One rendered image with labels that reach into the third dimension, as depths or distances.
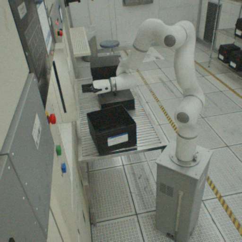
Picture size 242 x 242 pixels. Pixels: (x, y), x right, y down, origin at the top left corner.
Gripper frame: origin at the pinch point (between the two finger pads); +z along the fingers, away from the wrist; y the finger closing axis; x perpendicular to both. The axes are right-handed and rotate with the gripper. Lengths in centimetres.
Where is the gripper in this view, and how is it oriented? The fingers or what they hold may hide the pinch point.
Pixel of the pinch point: (85, 88)
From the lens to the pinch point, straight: 144.9
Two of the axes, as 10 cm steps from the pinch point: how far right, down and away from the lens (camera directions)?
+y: -1.9, -5.5, 8.2
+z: -9.8, 1.6, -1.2
